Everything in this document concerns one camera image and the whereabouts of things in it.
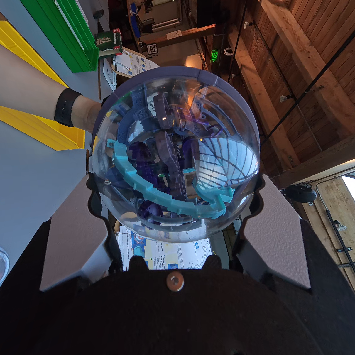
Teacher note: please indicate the person's left forearm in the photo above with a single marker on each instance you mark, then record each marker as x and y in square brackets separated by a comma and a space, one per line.
[25, 86]

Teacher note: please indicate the printed instruction sheet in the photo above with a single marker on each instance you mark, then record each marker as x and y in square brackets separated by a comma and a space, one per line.
[172, 255]

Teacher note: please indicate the green and red box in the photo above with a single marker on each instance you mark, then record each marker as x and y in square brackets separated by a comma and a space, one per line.
[108, 43]

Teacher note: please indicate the yellow plastic bin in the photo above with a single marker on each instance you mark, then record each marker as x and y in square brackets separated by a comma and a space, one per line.
[55, 136]

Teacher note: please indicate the ceiling spot lamp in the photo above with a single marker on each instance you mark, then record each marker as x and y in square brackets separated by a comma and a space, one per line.
[284, 98]
[341, 226]

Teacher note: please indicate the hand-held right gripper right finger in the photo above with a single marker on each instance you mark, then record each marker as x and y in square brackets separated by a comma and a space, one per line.
[274, 241]

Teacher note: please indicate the person's left hand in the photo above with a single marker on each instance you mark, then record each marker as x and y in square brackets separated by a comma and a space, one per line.
[86, 113]

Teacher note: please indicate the green exit sign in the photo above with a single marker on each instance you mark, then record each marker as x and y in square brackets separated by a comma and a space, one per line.
[214, 56]

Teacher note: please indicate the green plastic bin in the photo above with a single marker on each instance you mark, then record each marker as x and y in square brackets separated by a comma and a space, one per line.
[63, 36]

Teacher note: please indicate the black wrist watch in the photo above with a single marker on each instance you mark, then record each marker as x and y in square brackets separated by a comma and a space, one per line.
[65, 108]

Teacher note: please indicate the black and white marker tag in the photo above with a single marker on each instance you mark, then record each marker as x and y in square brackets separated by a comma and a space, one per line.
[152, 48]

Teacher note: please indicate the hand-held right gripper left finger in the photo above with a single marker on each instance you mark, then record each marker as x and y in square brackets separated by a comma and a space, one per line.
[75, 244]

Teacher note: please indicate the clipboard with printed sheet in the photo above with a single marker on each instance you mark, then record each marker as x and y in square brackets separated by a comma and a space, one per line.
[136, 65]

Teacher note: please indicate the clear plastic maze ball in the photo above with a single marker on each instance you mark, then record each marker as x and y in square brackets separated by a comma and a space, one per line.
[177, 155]

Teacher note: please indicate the black round fixture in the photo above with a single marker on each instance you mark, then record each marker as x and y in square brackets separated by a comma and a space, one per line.
[301, 193]

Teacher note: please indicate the wooden storage shelf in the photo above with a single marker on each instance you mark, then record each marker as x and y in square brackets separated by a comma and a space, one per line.
[155, 16]

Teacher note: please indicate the white paper sheet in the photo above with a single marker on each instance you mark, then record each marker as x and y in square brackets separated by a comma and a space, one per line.
[109, 73]

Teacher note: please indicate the clear glass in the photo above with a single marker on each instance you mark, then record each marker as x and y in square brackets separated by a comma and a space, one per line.
[3, 266]

